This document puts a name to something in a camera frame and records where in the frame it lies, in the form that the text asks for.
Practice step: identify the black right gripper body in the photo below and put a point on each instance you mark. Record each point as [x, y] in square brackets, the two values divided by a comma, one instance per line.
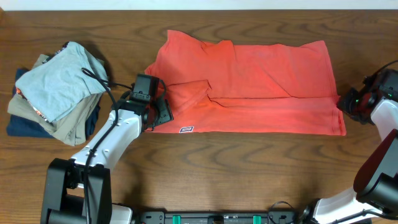
[351, 104]

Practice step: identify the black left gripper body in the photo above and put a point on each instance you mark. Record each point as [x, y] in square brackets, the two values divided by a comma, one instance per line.
[161, 112]

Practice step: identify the red orange t-shirt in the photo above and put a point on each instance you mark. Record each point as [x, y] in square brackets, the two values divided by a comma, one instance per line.
[225, 87]

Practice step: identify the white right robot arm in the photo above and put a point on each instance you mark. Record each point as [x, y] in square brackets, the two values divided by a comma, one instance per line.
[374, 190]

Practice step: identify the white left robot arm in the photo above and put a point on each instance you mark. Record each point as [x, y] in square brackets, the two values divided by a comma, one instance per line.
[78, 190]

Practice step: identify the beige folded garment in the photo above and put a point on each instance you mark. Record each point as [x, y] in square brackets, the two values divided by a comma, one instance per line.
[57, 100]

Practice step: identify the light blue folded garment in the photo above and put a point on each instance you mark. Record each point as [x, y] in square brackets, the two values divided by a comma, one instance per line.
[56, 87]

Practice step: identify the navy blue folded garment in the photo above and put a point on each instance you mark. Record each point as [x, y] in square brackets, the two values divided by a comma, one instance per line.
[73, 129]

